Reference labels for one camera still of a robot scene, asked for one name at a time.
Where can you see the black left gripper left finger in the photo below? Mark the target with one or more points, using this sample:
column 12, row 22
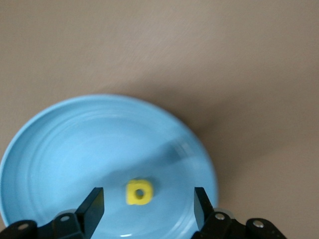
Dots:
column 92, row 214

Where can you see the yellow foam letter d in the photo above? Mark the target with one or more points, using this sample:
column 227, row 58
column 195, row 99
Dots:
column 130, row 196

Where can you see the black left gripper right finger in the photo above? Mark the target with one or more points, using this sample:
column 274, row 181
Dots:
column 204, row 216

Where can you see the blue plate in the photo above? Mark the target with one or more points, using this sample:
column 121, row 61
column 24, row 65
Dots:
column 74, row 149

